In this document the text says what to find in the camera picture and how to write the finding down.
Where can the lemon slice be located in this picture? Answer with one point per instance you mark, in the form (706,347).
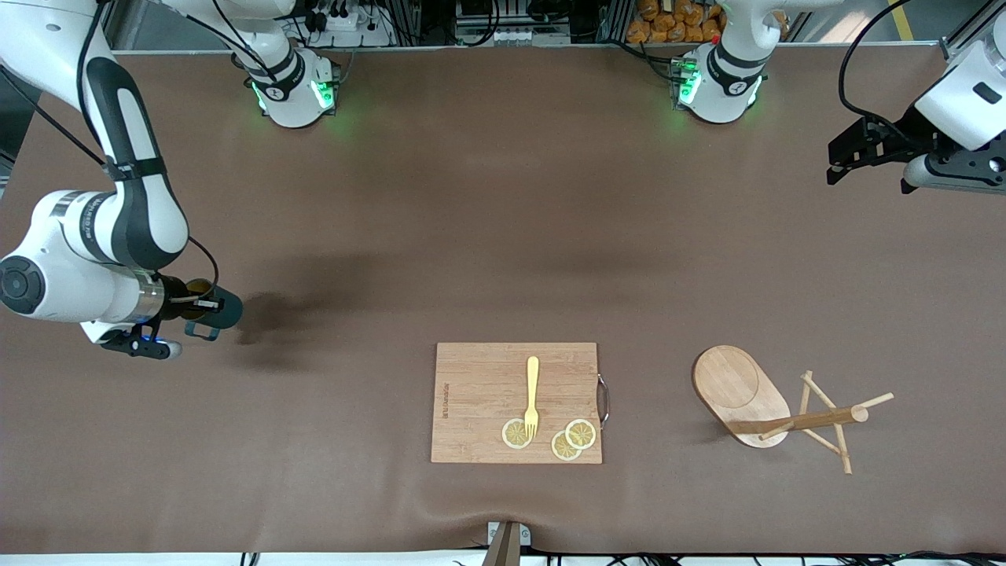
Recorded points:
(583,433)
(512,435)
(559,450)

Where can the bag of orange snacks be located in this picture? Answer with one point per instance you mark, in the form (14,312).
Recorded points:
(668,23)

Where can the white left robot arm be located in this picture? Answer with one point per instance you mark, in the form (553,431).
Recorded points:
(723,98)

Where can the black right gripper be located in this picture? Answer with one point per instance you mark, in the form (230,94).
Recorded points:
(174,299)

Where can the aluminium frame strut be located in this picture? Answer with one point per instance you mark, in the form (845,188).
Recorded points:
(963,27)

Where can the white power strip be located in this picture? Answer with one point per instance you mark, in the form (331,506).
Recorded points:
(346,23)

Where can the dark green cup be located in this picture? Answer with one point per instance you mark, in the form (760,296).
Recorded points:
(229,314)

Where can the grey control box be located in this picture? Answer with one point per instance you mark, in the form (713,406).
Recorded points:
(511,35)

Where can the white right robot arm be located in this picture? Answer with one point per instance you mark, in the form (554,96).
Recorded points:
(78,291)

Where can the yellow fork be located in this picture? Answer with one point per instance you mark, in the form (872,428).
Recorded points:
(533,385)

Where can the camera mount post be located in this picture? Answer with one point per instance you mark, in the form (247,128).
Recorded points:
(507,546)

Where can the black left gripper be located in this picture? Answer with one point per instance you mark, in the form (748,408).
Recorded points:
(905,130)

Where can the wooden cup rack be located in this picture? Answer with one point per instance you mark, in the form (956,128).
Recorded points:
(735,385)

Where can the bamboo cutting board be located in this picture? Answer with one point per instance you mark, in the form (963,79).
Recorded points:
(479,393)

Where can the brown table cover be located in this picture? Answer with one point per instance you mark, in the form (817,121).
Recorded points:
(393,236)

